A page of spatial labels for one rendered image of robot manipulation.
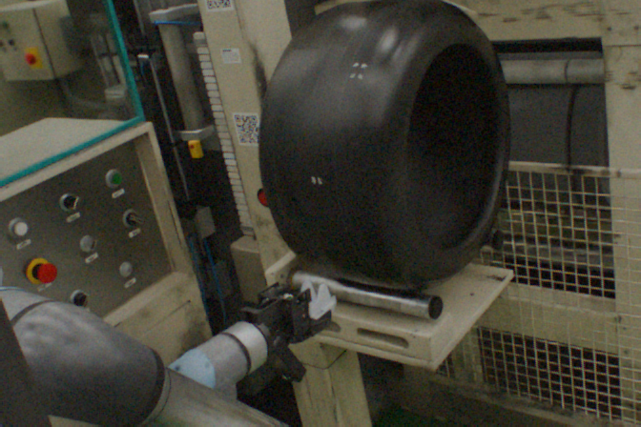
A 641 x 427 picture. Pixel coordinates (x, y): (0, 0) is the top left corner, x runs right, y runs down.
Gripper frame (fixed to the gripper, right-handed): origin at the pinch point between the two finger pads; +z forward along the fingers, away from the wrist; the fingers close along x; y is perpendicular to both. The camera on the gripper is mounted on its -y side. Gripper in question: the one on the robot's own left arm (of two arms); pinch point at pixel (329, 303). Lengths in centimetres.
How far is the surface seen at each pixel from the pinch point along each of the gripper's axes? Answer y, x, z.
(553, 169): 8, -16, 63
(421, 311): -7.2, -8.2, 16.4
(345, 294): -6.8, 9.1, 16.4
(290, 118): 32.1, 6.4, 3.3
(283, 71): 39.4, 10.5, 7.8
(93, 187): 18, 56, -5
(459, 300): -14.5, -5.1, 36.7
